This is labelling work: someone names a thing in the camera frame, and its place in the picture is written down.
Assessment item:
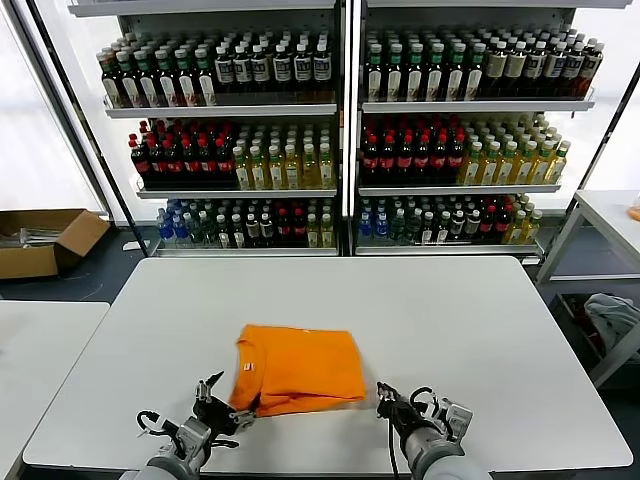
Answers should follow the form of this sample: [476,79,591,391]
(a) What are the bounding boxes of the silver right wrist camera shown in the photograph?
[439,397,474,441]

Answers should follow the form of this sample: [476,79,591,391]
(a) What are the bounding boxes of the brown cardboard box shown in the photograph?
[0,208,112,280]

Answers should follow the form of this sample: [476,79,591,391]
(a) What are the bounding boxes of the grey metal shelf rack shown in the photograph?
[67,0,350,258]
[350,0,633,266]

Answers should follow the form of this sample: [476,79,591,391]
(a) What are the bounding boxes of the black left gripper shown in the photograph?
[192,370,260,436]

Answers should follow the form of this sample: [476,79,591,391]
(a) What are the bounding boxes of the dark bottle white square label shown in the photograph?
[562,40,587,98]
[580,41,607,98]
[233,43,253,103]
[292,41,313,103]
[251,42,272,103]
[271,42,293,103]
[311,41,333,103]
[544,40,568,98]
[214,43,235,103]
[526,40,548,98]

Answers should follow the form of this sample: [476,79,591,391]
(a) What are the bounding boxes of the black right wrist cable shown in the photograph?
[386,387,441,474]

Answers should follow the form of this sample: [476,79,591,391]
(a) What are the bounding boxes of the crumpled grey cloth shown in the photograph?
[583,293,640,358]

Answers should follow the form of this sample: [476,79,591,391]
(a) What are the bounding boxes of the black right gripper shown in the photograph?
[375,382,424,431]

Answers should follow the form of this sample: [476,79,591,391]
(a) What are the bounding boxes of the grey metal shelf board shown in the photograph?
[361,99,598,114]
[353,242,542,257]
[365,0,632,10]
[357,183,563,197]
[102,101,339,119]
[135,186,338,200]
[67,0,339,17]
[149,245,339,258]

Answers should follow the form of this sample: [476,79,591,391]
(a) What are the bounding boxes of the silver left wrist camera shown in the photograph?
[174,419,211,456]

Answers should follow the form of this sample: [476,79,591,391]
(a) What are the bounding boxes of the dark bottle beige label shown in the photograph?
[486,41,509,98]
[506,40,529,98]

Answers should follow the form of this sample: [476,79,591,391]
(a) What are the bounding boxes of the black storage bin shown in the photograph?
[551,290,617,373]

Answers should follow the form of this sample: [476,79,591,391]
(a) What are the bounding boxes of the grey metal frame table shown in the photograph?
[535,189,640,390]

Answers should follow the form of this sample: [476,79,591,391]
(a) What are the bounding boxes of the orange t-shirt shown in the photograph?
[228,323,366,419]

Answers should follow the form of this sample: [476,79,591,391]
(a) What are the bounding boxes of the red cap cola bottle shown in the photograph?
[396,133,416,185]
[197,137,219,188]
[378,133,398,185]
[413,133,433,185]
[480,204,497,241]
[146,137,168,188]
[162,137,184,188]
[291,208,307,247]
[431,133,451,185]
[361,133,382,185]
[276,208,292,247]
[215,137,237,188]
[128,138,152,188]
[496,204,513,241]
[447,133,468,185]
[180,137,202,188]

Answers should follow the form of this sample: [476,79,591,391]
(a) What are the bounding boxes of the wrapped metal parts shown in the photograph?
[17,226,67,248]

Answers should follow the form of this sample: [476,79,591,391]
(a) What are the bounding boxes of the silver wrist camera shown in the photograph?
[439,397,474,441]
[174,419,211,456]

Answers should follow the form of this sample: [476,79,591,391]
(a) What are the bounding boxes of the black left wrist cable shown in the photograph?
[136,409,179,439]

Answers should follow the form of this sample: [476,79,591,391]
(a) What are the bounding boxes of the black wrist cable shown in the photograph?
[386,387,441,474]
[136,409,179,439]

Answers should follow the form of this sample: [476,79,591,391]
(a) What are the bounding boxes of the black window frame post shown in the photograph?
[10,0,152,256]
[540,64,640,263]

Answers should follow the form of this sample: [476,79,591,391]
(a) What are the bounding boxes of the dark tea bottle green cap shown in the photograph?
[136,47,159,107]
[100,49,122,107]
[405,42,425,102]
[465,42,487,102]
[365,42,385,102]
[194,45,218,106]
[175,45,198,106]
[117,48,141,107]
[155,46,178,107]
[385,42,405,102]
[446,42,467,102]
[425,42,446,102]

